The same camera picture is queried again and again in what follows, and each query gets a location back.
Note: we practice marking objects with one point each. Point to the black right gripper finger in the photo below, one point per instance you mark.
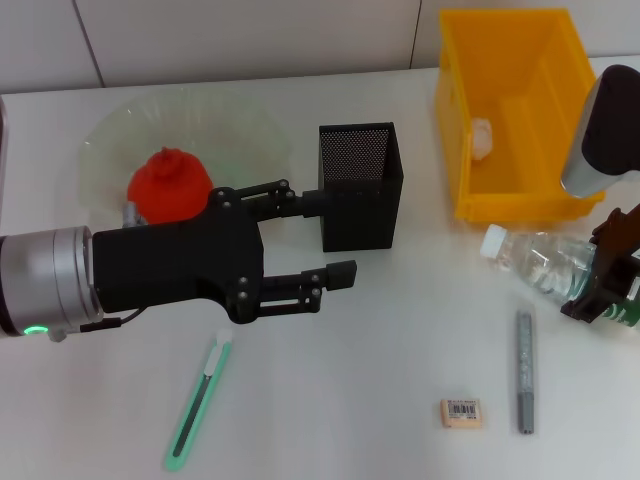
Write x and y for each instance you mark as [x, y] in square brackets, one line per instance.
[582, 310]
[617, 222]

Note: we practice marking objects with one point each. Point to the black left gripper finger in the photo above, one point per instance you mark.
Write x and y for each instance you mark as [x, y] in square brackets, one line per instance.
[342, 274]

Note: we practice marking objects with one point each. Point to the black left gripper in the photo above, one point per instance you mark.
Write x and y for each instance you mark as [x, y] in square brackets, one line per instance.
[175, 265]

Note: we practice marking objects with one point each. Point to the clear green-label water bottle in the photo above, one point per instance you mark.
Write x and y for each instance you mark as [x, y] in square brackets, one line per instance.
[540, 260]

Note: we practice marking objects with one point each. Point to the red-orange knitted toy orange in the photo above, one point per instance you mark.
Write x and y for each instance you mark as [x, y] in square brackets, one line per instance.
[165, 185]

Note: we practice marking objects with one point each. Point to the white paper ball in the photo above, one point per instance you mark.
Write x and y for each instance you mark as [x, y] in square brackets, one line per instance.
[482, 137]

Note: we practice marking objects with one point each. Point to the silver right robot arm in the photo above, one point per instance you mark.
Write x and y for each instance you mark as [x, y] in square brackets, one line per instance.
[605, 130]

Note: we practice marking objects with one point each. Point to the black mesh pen holder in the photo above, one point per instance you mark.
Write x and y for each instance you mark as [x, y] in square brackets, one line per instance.
[360, 220]

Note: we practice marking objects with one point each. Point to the grey glitter pen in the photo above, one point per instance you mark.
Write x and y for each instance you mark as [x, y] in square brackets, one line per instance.
[525, 380]

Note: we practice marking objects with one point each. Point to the green glass fruit plate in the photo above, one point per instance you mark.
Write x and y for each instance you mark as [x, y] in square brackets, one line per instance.
[240, 130]

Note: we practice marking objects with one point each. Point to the beige eraser with barcode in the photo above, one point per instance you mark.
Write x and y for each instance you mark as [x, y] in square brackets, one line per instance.
[461, 414]

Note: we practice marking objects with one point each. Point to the green utility knife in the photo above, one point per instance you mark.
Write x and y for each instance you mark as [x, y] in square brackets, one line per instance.
[197, 400]

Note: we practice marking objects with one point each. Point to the yellow plastic bin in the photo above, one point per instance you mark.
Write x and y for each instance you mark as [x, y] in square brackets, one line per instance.
[520, 75]

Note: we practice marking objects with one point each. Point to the silver left wrist post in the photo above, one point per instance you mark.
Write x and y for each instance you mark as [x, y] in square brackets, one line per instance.
[131, 215]

